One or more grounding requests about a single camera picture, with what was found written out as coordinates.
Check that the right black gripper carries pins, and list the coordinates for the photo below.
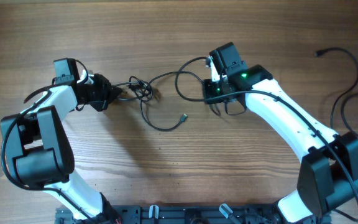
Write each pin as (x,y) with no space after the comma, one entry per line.
(212,91)

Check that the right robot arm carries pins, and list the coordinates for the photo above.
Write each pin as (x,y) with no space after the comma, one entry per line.
(328,174)

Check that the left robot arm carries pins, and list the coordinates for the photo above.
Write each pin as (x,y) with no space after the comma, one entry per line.
(35,152)

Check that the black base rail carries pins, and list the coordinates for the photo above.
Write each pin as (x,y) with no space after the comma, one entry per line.
(247,214)

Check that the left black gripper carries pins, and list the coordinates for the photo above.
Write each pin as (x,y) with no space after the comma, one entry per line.
(110,93)

